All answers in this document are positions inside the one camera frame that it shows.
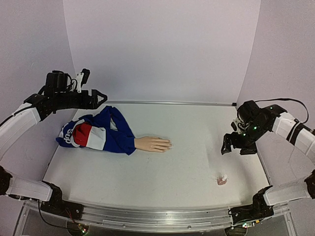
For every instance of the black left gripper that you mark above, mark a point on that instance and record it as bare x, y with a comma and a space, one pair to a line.
94, 104

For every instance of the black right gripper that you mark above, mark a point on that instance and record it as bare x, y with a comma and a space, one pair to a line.
234, 139

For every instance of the pink nail polish bottle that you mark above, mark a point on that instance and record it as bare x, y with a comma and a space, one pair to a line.
222, 180

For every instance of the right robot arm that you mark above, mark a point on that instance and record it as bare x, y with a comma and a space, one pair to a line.
299, 137

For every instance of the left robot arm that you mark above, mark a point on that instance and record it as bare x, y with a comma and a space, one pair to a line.
34, 109

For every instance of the blue red white jacket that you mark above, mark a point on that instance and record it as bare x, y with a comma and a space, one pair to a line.
105, 131

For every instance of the mannequin hand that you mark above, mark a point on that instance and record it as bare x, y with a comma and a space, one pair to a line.
152, 144

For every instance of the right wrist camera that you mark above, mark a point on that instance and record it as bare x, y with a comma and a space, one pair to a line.
237, 125

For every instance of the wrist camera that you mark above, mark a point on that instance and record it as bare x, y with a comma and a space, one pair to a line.
81, 79
237, 125

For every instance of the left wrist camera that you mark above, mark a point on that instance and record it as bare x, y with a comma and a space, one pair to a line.
81, 79

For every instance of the aluminium front rail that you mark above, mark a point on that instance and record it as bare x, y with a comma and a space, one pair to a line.
162, 221

